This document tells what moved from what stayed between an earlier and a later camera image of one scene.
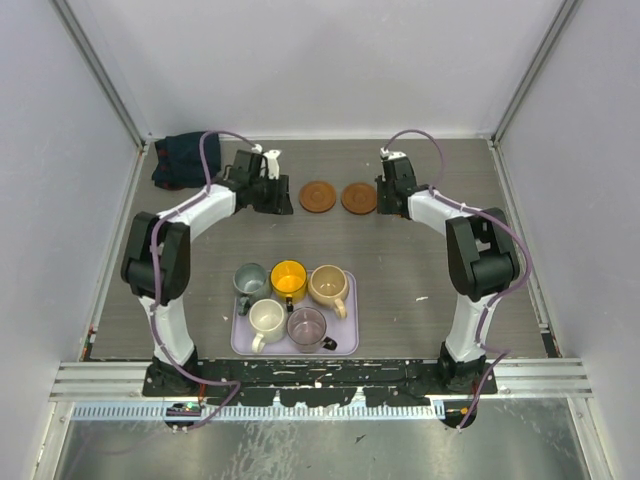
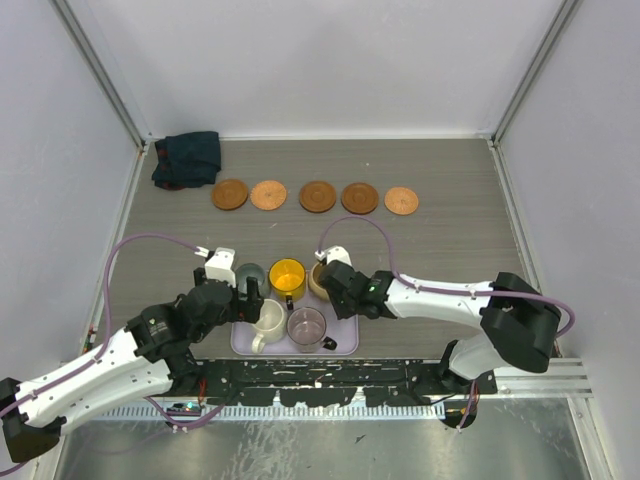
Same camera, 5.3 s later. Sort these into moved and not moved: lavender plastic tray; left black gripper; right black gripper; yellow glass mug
Moved: right black gripper; left black gripper
Not moved: yellow glass mug; lavender plastic tray
